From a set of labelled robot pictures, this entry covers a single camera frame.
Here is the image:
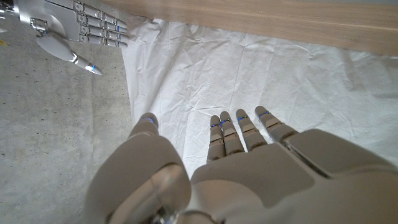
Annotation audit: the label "white wrinkled backdrop cloth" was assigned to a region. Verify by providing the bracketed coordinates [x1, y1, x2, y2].
[121, 15, 398, 179]

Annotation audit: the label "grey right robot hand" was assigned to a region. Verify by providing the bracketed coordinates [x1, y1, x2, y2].
[12, 0, 130, 77]

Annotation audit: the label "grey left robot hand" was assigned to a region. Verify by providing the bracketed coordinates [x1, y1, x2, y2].
[84, 105, 398, 224]

